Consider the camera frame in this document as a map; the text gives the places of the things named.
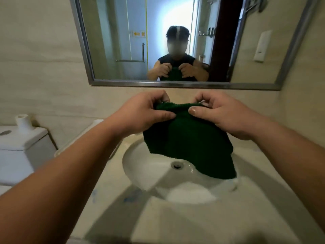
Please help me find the person's right hand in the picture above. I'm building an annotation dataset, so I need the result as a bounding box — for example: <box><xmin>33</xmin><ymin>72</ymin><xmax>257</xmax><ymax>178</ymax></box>
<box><xmin>188</xmin><ymin>91</ymin><xmax>269</xmax><ymax>141</ymax></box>

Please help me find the person's left hand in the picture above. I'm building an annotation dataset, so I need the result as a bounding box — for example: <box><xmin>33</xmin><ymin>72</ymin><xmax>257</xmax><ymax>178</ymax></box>
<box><xmin>110</xmin><ymin>89</ymin><xmax>177</xmax><ymax>140</ymax></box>

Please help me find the dark green towel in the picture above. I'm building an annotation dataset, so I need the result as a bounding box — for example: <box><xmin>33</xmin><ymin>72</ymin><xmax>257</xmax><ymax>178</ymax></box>
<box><xmin>143</xmin><ymin>101</ymin><xmax>237</xmax><ymax>180</ymax></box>

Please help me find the person's left forearm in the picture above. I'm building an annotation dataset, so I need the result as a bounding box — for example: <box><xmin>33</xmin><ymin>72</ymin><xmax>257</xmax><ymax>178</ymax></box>
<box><xmin>0</xmin><ymin>119</ymin><xmax>127</xmax><ymax>244</ymax></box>

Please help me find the person's right forearm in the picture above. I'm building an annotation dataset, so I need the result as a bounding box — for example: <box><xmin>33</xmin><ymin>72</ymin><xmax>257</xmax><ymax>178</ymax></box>
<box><xmin>254</xmin><ymin>121</ymin><xmax>325</xmax><ymax>233</ymax></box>

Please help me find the white ceramic sink basin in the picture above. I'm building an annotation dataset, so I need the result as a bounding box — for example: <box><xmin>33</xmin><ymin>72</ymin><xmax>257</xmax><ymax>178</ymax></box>
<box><xmin>122</xmin><ymin>135</ymin><xmax>241</xmax><ymax>205</ymax></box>

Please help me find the white toilet paper roll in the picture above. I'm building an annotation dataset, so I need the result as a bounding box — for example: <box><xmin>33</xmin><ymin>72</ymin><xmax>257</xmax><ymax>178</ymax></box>
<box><xmin>15</xmin><ymin>114</ymin><xmax>34</xmax><ymax>135</ymax></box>

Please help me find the white toilet tank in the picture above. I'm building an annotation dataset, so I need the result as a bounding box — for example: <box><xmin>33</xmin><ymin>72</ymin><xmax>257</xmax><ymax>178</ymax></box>
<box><xmin>0</xmin><ymin>126</ymin><xmax>57</xmax><ymax>187</ymax></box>

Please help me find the metal framed wall mirror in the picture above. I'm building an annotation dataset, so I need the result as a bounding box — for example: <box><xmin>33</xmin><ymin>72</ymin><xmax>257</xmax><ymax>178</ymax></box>
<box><xmin>69</xmin><ymin>0</ymin><xmax>321</xmax><ymax>91</ymax></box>

